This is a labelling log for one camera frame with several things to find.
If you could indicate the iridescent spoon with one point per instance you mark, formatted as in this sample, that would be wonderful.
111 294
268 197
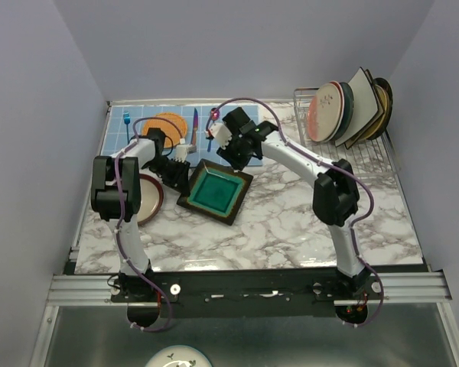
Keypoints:
214 115

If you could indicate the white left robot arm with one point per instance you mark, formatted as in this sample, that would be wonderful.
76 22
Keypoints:
116 193

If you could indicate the yellow round plate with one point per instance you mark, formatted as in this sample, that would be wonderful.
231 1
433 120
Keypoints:
377 123

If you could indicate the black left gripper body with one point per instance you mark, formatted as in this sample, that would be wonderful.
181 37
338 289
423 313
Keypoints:
169 169

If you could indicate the white red rimmed plate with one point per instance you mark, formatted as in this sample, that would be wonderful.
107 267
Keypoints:
342 108

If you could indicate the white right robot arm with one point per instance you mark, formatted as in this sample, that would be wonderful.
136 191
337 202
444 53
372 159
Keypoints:
335 192

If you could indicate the beige floral round plate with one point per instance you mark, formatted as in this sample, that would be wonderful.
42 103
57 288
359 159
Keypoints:
323 113

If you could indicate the blue fork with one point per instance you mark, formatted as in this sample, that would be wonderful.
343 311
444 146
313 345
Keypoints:
127 122

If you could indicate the wire dish rack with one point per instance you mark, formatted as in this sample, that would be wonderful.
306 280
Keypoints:
372 161

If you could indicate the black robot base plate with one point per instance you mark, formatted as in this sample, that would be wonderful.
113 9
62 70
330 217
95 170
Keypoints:
319 292

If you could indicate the dark olive round plate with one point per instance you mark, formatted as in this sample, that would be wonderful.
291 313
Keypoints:
385 85

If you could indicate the black teal square plate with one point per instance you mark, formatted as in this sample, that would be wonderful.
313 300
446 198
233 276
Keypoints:
216 191

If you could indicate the blue grid placemat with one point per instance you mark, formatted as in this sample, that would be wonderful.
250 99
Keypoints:
115 136

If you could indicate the iridescent knife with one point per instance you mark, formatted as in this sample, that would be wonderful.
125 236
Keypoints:
193 138

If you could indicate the aluminium frame rail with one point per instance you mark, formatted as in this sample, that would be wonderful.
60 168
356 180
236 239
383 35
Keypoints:
399 288

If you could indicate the woven wicker round trivet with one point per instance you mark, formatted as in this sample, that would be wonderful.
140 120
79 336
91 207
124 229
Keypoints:
173 125

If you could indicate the white floral plate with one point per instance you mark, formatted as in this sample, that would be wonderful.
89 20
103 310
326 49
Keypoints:
179 356

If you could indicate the cream square dark-rimmed plate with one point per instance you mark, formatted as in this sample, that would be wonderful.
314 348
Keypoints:
357 138

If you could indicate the red rimmed round plate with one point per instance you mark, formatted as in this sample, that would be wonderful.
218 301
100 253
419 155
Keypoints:
152 197

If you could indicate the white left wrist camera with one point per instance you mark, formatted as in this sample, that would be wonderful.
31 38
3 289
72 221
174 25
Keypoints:
182 151

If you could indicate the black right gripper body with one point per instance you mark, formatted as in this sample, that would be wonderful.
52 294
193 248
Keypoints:
234 154

